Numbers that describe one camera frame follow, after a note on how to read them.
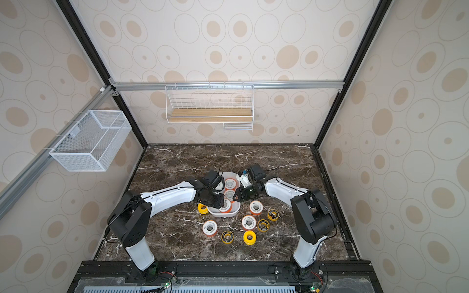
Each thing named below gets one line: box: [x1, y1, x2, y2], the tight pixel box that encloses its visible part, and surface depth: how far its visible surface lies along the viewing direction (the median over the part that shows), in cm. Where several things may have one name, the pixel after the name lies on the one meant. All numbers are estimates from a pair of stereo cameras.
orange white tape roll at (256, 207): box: [249, 200, 264, 217], surface depth 92 cm
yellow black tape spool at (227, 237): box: [221, 230, 235, 245], surface depth 84 cm
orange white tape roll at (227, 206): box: [218, 197, 233, 214], surface depth 88 cm
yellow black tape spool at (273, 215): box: [266, 208, 280, 222], surface depth 90 cm
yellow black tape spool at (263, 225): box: [257, 218, 270, 233], surface depth 87 cm
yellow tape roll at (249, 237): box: [243, 230, 257, 246], surface depth 83 cm
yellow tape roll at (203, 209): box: [197, 202, 209, 215], surface depth 92 cm
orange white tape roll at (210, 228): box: [202, 219, 219, 237], surface depth 85 cm
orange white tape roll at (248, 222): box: [241, 214, 257, 231], surface depth 87 cm
